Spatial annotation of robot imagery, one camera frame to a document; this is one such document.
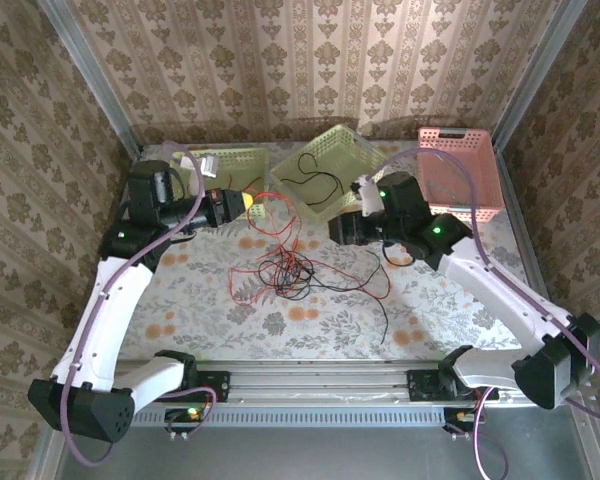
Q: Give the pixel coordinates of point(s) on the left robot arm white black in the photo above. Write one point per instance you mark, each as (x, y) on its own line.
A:
(115, 300)

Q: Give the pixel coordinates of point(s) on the pale green plastic basket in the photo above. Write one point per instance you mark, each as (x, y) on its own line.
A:
(245, 160)
(330, 145)

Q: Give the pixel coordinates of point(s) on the pink plastic basket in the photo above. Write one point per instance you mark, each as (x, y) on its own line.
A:
(480, 165)

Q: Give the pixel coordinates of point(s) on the floral patterned tablecloth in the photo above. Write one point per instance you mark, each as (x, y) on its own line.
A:
(330, 325)

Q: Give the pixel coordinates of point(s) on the small controller circuit board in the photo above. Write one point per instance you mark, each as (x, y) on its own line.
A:
(192, 413)
(462, 417)

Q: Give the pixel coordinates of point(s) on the grey sheet metal panel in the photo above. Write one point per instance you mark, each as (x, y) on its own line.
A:
(305, 455)

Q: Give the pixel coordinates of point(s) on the aluminium frame post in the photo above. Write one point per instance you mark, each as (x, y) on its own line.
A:
(535, 75)
(94, 80)

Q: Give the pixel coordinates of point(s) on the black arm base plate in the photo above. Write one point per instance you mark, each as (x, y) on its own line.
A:
(425, 385)
(215, 385)

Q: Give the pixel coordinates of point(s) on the aluminium front rail beam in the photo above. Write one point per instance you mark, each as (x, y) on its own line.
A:
(320, 385)

